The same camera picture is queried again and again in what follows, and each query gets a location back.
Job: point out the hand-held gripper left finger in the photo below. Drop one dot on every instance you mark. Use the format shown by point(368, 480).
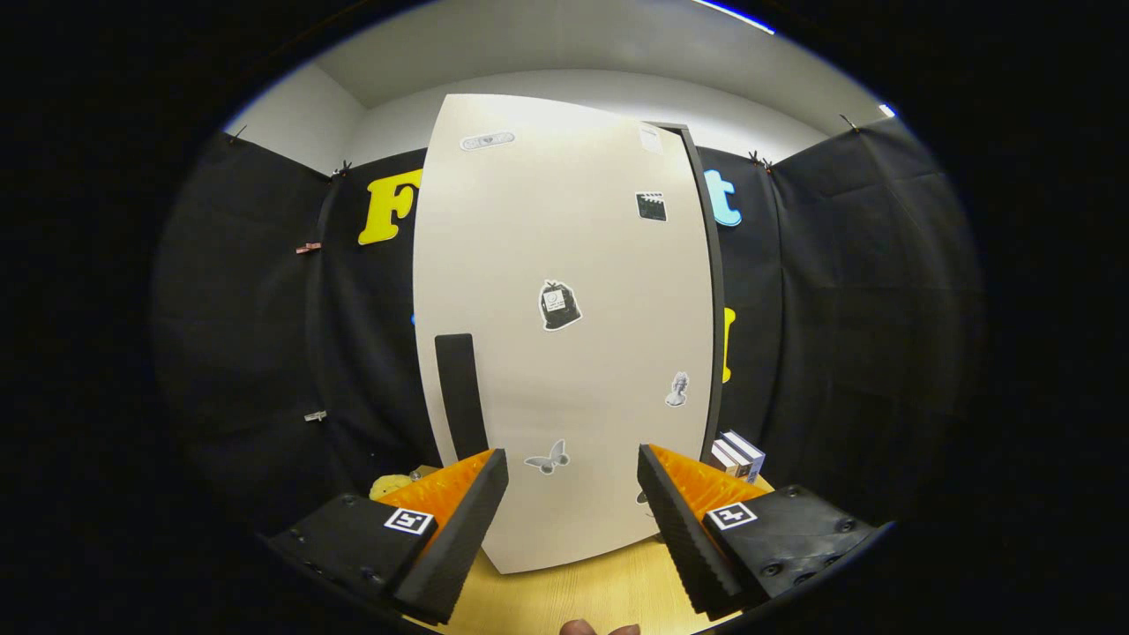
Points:
point(459, 538)

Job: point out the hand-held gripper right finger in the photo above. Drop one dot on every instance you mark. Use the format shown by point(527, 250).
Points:
point(684, 538)

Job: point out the grey shoe cabinet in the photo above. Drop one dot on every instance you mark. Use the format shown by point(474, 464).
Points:
point(717, 291)

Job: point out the yellow pineapple plush toy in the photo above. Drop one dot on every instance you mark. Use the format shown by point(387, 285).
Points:
point(388, 485)

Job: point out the black backdrop cloth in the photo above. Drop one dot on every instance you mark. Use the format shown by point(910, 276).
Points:
point(838, 335)

